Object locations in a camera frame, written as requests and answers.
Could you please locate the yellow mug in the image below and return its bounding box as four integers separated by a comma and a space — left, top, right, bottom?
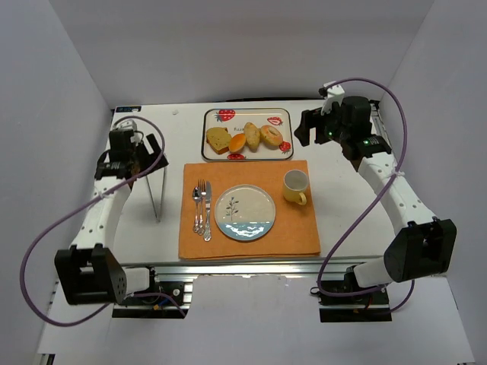
282, 170, 309, 205

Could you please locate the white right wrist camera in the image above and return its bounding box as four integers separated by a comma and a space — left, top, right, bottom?
319, 83, 345, 115

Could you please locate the silver knife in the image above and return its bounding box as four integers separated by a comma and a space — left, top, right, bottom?
203, 181, 212, 242

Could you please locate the aluminium frame rail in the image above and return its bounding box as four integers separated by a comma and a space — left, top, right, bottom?
49, 258, 385, 305

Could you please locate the white blue ceramic plate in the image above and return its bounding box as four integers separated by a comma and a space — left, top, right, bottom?
214, 184, 276, 242

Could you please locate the yellow cake slice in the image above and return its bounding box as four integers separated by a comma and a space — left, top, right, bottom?
206, 127, 232, 154

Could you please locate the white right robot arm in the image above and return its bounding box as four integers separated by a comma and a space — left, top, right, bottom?
184, 93, 457, 295

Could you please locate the oblong seeded bread roll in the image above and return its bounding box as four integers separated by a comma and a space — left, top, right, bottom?
243, 122, 260, 151

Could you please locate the purple cable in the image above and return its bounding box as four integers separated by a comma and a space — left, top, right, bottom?
310, 78, 416, 313
20, 116, 187, 327

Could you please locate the silver fork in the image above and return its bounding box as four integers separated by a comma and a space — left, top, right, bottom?
197, 179, 206, 235

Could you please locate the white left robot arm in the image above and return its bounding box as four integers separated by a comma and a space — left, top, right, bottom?
54, 128, 168, 305

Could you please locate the round orange bun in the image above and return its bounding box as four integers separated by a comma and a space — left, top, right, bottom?
228, 133, 247, 154

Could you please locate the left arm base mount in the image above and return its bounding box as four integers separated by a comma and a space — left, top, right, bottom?
112, 280, 193, 319

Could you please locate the strawberry pattern white tray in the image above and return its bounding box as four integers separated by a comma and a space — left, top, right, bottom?
201, 108, 294, 162

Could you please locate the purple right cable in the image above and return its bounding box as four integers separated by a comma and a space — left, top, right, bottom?
310, 78, 416, 313

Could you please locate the orange cloth placemat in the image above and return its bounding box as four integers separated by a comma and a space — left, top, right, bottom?
178, 160, 321, 259

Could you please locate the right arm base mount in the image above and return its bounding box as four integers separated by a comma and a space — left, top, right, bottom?
310, 266, 392, 323

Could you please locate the silver spoon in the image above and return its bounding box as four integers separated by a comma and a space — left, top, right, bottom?
193, 186, 201, 233

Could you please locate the sesame bagel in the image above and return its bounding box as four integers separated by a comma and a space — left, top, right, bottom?
259, 125, 284, 147

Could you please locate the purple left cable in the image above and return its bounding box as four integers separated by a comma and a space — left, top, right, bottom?
20, 116, 187, 327

